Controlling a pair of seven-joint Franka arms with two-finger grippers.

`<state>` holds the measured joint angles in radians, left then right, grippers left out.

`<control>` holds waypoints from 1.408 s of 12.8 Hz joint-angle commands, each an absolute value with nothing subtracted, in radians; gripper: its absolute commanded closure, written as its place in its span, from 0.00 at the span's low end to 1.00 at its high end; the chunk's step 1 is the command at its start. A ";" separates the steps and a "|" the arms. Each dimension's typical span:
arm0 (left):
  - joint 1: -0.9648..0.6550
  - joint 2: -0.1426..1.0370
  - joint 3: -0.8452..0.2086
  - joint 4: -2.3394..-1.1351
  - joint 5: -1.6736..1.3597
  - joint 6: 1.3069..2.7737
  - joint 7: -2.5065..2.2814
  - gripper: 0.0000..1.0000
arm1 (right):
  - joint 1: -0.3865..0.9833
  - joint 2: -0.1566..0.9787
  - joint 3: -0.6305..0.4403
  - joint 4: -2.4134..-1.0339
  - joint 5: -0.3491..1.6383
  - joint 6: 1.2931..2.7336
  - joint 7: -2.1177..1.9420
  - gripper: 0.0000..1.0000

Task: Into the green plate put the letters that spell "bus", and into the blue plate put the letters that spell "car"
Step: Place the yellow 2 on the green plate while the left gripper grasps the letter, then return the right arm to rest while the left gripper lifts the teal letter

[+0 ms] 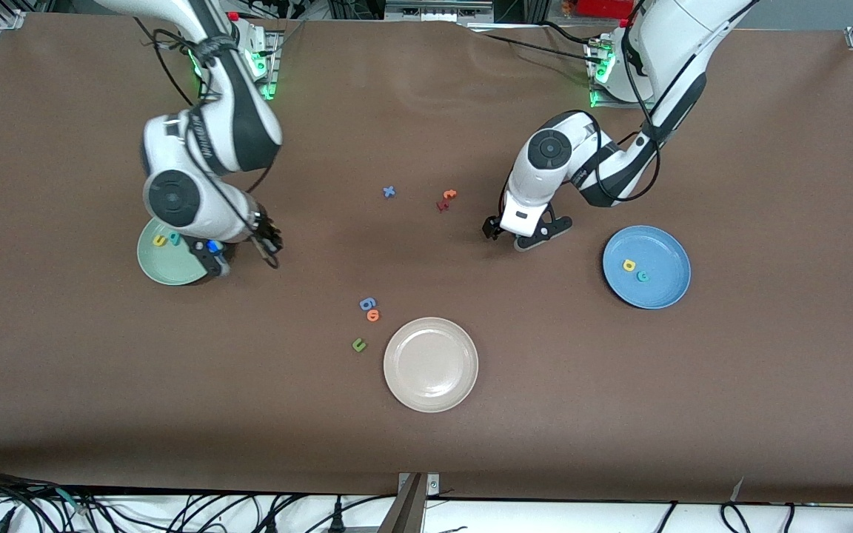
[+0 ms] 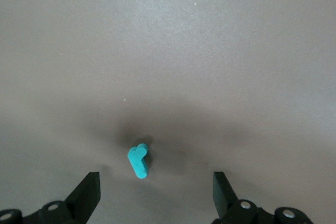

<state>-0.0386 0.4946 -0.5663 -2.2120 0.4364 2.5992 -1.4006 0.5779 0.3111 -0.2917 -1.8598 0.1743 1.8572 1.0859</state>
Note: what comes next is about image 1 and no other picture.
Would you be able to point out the grey power strip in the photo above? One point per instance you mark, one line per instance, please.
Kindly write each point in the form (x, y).
(434, 11)

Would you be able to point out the grey metal post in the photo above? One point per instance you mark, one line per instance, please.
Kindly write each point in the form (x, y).
(408, 511)

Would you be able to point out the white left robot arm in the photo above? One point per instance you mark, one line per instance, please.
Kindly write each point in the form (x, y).
(678, 29)

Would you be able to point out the blue plate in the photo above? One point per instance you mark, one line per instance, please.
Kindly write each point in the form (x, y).
(663, 252)

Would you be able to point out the metal bracket plate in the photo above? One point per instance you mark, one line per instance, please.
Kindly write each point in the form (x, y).
(432, 485)

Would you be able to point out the blue foam digit six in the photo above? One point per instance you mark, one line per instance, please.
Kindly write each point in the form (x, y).
(363, 303)

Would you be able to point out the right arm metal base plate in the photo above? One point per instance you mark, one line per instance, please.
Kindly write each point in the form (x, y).
(272, 81)

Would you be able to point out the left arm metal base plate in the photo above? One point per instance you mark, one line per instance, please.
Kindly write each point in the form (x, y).
(604, 105)

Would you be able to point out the brown table cover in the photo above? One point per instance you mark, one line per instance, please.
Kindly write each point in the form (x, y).
(426, 444)

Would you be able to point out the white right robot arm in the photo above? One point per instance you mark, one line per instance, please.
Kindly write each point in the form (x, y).
(167, 141)

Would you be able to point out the red box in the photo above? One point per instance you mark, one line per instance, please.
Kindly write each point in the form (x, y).
(600, 7)

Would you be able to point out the green plate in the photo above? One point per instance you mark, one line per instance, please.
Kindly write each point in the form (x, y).
(164, 266)

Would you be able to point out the white tape scrap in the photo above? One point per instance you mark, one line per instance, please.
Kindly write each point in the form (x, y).
(737, 490)

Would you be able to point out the beige plate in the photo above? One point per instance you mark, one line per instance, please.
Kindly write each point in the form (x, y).
(430, 364)

